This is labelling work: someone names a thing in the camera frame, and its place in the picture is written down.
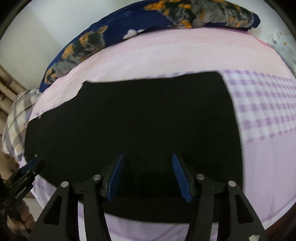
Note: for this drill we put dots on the pink purple bed sheet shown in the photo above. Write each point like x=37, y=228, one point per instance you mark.
x=266, y=162

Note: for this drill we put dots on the black pants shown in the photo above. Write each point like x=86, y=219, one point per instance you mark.
x=138, y=115

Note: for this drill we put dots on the navy floral pillow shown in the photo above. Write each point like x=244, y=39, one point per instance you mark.
x=138, y=18

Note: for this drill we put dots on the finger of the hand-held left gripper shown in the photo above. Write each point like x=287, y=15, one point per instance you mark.
x=32, y=168

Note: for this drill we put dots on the plaid pillow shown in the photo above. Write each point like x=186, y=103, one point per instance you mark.
x=16, y=120

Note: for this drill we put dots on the white dotted cloth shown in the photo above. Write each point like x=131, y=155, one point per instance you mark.
x=279, y=41

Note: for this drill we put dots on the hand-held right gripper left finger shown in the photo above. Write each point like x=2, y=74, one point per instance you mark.
x=115, y=178

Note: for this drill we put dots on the person's left hand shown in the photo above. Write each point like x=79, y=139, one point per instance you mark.
x=25, y=219

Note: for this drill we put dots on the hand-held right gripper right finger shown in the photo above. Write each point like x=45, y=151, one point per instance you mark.
x=181, y=178

